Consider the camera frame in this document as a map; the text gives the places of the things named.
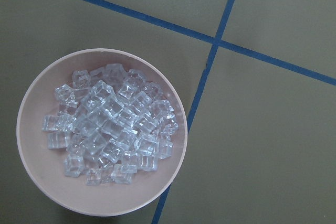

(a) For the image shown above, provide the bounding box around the clear ice cubes pile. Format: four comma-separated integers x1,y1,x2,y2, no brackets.
42,63,179,186

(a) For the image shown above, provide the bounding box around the pink bowl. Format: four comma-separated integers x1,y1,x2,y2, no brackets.
16,48,187,217

